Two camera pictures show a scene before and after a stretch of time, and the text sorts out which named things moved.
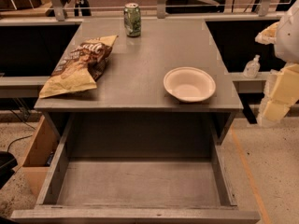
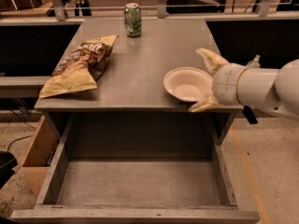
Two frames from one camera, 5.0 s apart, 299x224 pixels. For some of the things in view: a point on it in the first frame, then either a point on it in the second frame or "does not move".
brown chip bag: [80, 70] does not move
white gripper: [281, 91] -> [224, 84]
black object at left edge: [7, 163] does not move
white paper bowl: [189, 84] does not move
